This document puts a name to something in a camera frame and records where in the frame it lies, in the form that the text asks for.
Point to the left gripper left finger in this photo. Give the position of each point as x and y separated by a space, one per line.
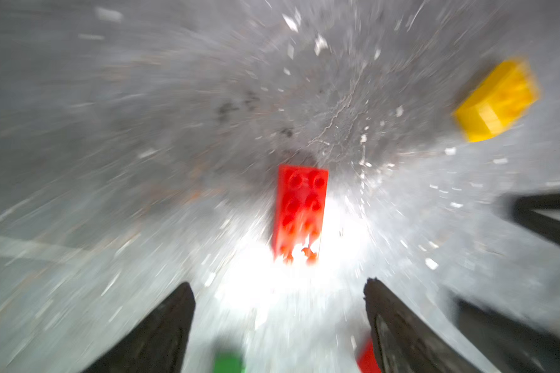
158 343

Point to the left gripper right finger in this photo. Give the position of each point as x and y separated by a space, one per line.
402 342

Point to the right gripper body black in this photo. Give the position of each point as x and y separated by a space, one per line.
509 344

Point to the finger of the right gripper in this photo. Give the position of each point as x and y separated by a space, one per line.
525 213

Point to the small red lego brick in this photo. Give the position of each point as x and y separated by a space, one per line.
366 360

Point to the green lego brick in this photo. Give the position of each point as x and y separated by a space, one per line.
228 363

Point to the long red lego brick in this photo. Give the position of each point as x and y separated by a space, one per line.
299 213

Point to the yellow sloped lego brick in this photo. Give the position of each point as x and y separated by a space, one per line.
501 99

